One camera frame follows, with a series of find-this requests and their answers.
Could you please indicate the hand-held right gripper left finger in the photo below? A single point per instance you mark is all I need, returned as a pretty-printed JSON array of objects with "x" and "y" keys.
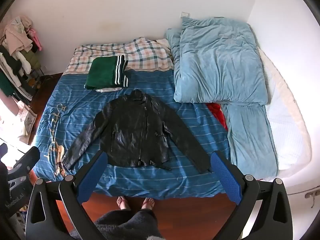
[{"x": 92, "y": 177}]

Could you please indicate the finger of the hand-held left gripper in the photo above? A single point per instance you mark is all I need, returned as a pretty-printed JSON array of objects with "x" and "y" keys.
[{"x": 27, "y": 158}]

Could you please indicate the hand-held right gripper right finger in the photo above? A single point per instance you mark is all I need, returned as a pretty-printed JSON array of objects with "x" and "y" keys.
[{"x": 226, "y": 177}]

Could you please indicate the black leather jacket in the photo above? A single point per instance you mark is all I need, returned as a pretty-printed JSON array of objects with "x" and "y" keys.
[{"x": 132, "y": 130}]

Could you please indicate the clothes rack with clothes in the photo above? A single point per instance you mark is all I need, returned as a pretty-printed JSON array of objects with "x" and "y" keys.
[{"x": 15, "y": 37}]

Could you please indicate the beige patterned bag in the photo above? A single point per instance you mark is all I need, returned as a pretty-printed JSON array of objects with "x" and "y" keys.
[{"x": 28, "y": 118}]

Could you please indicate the person's left foot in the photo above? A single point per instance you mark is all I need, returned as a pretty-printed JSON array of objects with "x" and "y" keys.
[{"x": 123, "y": 203}]

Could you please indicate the person's foot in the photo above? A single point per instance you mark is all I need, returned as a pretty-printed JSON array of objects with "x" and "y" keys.
[
  {"x": 123, "y": 203},
  {"x": 148, "y": 203}
]

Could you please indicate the person's dark fuzzy robe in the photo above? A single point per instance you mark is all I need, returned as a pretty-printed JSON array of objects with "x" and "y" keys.
[{"x": 125, "y": 225}]

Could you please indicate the person's right foot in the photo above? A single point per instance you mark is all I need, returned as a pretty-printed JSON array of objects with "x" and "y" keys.
[{"x": 148, "y": 203}]

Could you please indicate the red cloth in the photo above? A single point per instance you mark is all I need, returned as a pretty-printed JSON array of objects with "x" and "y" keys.
[{"x": 216, "y": 112}]

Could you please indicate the blue striped bed sheet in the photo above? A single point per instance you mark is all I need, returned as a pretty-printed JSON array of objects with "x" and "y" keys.
[{"x": 75, "y": 100}]

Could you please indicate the white mattress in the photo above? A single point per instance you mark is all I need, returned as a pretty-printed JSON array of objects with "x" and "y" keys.
[{"x": 285, "y": 120}]

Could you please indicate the folded white garment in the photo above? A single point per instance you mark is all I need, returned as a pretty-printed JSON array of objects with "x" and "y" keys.
[{"x": 105, "y": 90}]

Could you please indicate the folded green striped garment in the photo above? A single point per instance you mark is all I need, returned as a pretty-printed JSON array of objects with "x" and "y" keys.
[{"x": 102, "y": 72}]

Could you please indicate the light blue duvet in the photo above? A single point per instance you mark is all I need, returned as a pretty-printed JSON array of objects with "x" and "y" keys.
[{"x": 217, "y": 60}]

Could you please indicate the plaid blanket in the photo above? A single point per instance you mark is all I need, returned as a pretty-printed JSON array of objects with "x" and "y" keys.
[{"x": 145, "y": 55}]

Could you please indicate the wall power outlet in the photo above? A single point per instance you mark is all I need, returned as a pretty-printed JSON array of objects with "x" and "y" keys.
[{"x": 311, "y": 194}]

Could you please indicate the white wall socket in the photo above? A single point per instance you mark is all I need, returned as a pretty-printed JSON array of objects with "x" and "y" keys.
[{"x": 185, "y": 15}]

